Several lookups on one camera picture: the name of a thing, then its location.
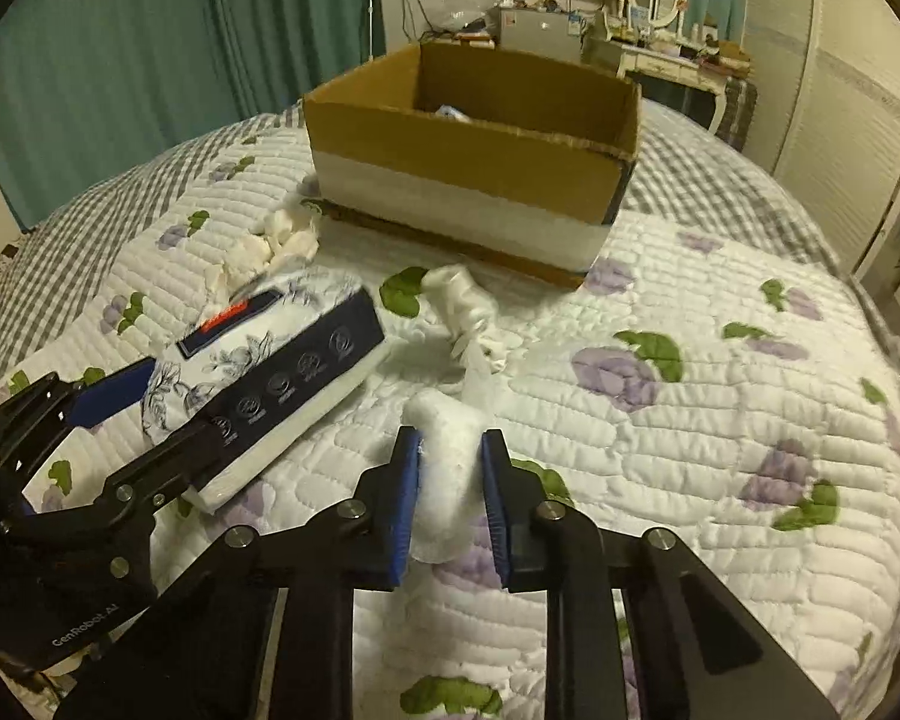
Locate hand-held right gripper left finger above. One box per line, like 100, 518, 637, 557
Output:
52, 426, 425, 720

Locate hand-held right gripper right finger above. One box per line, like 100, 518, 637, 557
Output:
480, 427, 842, 720

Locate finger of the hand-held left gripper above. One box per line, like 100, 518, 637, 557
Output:
0, 357, 157, 470
0, 421, 232, 565

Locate white tissue wad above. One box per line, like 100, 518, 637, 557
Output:
405, 388, 490, 565

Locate floral soft tissue pack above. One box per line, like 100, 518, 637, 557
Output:
141, 270, 388, 515

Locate cardboard box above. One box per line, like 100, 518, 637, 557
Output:
301, 41, 641, 292

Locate white floral quilt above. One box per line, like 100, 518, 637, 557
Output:
0, 116, 900, 720

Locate crumpled tissue with plastic wrap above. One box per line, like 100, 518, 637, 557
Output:
418, 262, 512, 391

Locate crumpled white tissue pile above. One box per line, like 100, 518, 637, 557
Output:
219, 201, 325, 295

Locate wide teal curtain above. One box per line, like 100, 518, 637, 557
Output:
0, 0, 388, 235

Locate plaid cloth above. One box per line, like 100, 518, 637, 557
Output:
718, 79, 760, 152

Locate white dressing table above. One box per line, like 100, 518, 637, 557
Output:
581, 21, 758, 137

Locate silver box appliance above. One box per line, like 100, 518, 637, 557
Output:
498, 6, 587, 50

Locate clear plastic bag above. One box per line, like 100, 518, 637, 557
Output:
426, 0, 497, 35

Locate white wardrobe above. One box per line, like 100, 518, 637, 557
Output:
742, 0, 900, 275

